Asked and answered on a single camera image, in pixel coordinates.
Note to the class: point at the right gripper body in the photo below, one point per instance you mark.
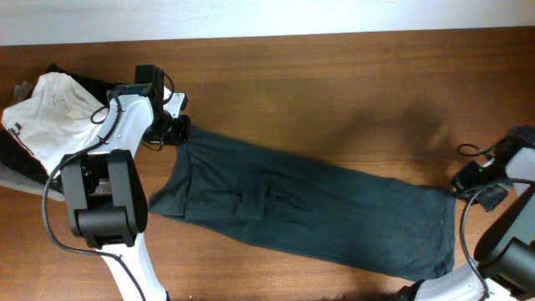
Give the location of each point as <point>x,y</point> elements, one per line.
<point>471,177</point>

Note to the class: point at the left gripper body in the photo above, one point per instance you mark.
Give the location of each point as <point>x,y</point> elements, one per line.
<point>168,129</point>

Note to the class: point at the dark green t-shirt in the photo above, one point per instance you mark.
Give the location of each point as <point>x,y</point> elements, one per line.
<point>272,199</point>

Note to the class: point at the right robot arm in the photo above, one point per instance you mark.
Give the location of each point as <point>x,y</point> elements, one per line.
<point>502,265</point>

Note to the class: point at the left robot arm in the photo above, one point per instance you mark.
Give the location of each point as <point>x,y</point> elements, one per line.
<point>104,197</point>

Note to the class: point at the white folded garment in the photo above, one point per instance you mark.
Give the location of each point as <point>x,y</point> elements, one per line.
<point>74,113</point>

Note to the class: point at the black folded garment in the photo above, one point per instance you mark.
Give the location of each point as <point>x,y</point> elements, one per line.
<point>16,158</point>

